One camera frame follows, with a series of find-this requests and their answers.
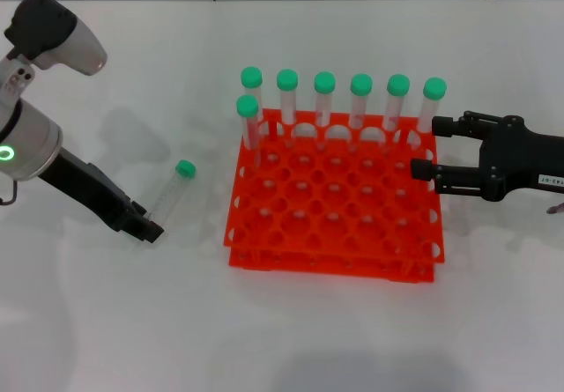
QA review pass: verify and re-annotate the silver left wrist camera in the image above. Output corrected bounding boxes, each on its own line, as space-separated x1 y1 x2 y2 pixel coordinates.
4 0 108 77

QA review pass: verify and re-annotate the orange test tube rack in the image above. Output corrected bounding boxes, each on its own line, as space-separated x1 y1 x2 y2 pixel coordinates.
222 108 446 284

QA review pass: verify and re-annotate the green capped clear test tube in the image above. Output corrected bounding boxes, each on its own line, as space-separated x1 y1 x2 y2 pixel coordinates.
145 159 197 231
350 73 375 152
276 69 300 149
413 77 448 151
235 94 263 171
240 65 268 144
382 73 412 153
313 70 337 151

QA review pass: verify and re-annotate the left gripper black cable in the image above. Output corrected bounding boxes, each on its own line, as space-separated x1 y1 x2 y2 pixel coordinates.
0 179 19 204

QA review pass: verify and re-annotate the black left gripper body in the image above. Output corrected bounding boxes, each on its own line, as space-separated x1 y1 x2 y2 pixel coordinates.
38 146 147 235

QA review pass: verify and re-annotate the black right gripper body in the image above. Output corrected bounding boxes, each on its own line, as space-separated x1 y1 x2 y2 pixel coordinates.
478 114 564 203

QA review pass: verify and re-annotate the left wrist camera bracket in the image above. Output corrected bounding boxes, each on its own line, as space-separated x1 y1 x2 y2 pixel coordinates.
0 55 34 111

